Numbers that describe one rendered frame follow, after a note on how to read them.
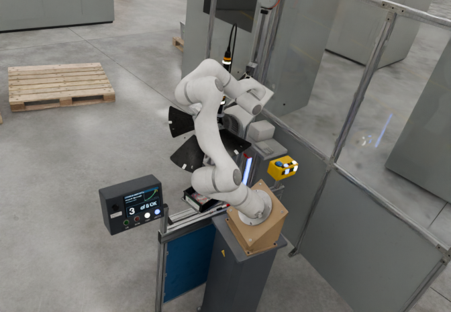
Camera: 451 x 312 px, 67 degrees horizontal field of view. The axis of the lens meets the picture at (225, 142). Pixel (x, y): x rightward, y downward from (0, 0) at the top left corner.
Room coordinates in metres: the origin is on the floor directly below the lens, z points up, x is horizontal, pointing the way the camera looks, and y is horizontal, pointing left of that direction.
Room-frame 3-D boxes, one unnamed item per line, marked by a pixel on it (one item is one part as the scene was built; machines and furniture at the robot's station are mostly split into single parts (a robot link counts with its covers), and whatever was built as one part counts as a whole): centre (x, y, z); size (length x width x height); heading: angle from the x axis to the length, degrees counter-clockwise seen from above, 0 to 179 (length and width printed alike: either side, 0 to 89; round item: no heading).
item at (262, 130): (2.36, -0.26, 0.92); 0.17 x 0.16 x 0.11; 130
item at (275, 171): (1.75, -0.39, 1.02); 0.16 x 0.10 x 0.11; 130
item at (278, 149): (2.28, -0.28, 0.85); 0.36 x 0.24 x 0.03; 40
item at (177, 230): (1.50, -0.08, 0.82); 0.90 x 0.04 x 0.08; 130
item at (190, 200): (1.58, 0.07, 0.85); 0.22 x 0.17 x 0.07; 144
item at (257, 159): (2.28, -0.28, 0.42); 0.04 x 0.04 x 0.83; 40
